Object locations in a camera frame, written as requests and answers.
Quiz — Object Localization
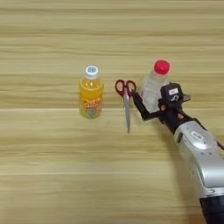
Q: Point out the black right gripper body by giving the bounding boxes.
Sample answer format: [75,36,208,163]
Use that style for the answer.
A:
[157,100,200,136]

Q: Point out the orange juice bottle white cap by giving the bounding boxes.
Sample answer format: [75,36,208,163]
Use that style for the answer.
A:
[78,65,105,120]

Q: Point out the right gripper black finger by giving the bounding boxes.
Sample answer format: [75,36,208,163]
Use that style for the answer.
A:
[181,93,193,104]
[130,88,163,123]

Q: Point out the red handled scissors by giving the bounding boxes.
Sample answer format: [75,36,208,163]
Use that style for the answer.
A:
[114,79,137,135]

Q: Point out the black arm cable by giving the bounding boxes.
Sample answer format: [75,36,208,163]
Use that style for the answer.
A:
[214,139,224,151]

